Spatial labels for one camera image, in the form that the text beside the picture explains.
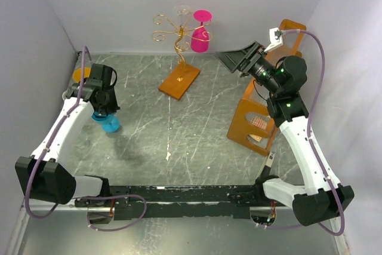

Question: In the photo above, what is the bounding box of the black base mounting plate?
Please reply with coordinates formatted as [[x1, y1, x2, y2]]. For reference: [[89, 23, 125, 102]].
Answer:
[[74, 185, 276, 220]]

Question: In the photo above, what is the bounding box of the clear wine glass back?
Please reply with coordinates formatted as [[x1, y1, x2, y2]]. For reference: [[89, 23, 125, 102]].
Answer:
[[172, 5, 191, 27]]

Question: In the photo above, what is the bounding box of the clear wine glass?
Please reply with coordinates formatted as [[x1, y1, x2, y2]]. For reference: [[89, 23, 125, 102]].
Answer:
[[62, 91, 67, 101], [172, 5, 191, 27], [75, 134, 90, 149]]

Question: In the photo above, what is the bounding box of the yellow plastic wine glass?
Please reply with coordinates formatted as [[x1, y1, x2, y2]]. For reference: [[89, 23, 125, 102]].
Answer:
[[72, 67, 92, 82]]

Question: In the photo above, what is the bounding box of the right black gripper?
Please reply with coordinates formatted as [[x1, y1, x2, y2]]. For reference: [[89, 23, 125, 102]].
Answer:
[[214, 40, 282, 95]]

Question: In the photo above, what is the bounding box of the orange wooden shelf rack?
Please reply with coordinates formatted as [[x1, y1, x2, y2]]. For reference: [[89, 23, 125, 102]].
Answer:
[[227, 19, 307, 156]]

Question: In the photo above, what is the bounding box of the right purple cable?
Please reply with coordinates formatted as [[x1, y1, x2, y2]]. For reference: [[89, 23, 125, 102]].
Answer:
[[256, 29, 346, 236]]

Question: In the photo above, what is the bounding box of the gold wire glass rack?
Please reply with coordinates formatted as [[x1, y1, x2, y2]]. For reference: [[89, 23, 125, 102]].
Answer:
[[152, 12, 212, 65]]

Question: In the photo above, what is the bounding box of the blue plastic wine glass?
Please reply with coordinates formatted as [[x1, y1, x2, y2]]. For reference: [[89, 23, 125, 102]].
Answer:
[[92, 112, 120, 133]]

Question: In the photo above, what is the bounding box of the wooden rack base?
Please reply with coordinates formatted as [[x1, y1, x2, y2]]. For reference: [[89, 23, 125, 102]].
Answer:
[[158, 64, 201, 100]]

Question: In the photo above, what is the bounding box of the pink plastic wine glass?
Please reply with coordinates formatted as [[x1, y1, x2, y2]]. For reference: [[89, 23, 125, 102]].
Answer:
[[190, 10, 212, 53]]

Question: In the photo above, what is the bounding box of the aluminium extrusion rail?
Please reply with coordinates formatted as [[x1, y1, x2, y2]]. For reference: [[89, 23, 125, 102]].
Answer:
[[21, 198, 335, 211]]

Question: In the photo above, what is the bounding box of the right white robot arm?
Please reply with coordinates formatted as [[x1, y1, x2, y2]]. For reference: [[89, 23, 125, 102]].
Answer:
[[214, 42, 355, 226]]

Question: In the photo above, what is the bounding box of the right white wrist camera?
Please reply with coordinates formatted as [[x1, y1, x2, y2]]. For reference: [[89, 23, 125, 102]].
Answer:
[[264, 27, 284, 53]]

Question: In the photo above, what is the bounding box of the white label strip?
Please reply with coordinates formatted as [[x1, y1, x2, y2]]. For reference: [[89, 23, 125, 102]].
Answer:
[[266, 151, 275, 168]]

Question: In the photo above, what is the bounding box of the clear wine glass front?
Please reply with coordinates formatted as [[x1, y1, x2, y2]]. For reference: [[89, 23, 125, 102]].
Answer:
[[75, 134, 90, 149]]

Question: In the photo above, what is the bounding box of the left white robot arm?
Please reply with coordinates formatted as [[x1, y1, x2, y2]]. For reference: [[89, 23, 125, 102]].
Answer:
[[15, 64, 120, 207]]

